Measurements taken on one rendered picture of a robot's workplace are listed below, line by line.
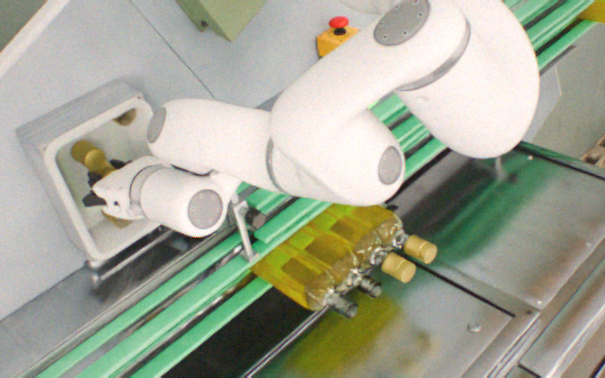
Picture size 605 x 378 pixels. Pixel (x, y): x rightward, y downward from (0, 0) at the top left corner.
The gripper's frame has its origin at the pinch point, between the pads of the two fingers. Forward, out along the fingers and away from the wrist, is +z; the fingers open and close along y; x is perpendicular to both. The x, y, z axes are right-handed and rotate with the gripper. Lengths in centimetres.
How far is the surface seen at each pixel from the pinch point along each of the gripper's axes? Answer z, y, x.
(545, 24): -11, 107, -17
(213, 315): -7.2, 3.2, -27.8
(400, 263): -28.4, 27.6, -27.3
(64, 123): -2.8, -3.3, 11.0
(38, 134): -2.1, -7.1, 11.1
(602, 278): -46, 57, -46
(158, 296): -5.2, -3.1, -19.8
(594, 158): 130, 376, -218
